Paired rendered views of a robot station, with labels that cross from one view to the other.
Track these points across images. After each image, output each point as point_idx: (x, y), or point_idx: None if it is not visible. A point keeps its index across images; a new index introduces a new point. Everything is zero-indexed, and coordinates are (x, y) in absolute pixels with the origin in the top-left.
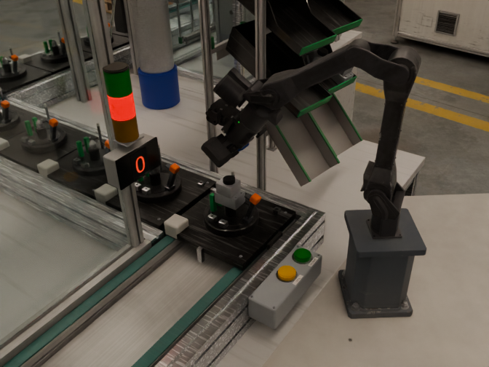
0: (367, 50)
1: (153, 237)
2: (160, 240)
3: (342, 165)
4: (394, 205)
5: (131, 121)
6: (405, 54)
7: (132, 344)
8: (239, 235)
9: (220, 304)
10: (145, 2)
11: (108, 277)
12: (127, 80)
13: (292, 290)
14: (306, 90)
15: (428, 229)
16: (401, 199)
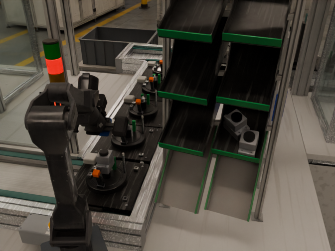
0: (45, 91)
1: (81, 156)
2: (83, 161)
3: (265, 238)
4: (52, 235)
5: (51, 75)
6: (42, 108)
7: (2, 183)
8: (88, 188)
9: (22, 201)
10: None
11: (43, 153)
12: (49, 50)
13: (40, 233)
14: (198, 137)
15: None
16: (70, 241)
